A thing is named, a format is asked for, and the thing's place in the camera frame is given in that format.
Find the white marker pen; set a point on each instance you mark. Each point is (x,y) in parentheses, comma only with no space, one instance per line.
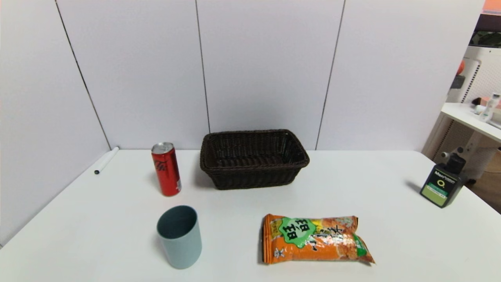
(105,161)

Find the dark monitor screen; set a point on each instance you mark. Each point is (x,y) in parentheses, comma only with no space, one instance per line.
(487,35)

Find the orange round object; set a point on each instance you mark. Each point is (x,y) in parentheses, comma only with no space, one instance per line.
(461,67)

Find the grey-blue plastic cup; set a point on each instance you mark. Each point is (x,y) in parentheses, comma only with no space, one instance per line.
(182,244)

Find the small white bottle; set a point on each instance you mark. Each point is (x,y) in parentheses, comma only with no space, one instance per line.
(488,107)

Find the white side table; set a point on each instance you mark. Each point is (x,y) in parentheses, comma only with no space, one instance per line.
(464,113)

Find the white pegboard panel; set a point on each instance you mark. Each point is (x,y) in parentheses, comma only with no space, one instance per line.
(483,74)

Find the orange snack bag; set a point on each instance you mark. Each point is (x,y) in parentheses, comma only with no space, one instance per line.
(317,241)

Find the dark bottle with green label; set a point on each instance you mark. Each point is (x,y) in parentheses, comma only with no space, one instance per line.
(441,188)

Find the red soda can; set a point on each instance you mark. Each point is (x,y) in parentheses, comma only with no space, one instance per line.
(167,172)

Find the dark brown wicker basket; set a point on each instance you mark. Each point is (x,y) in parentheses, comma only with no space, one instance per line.
(254,178)

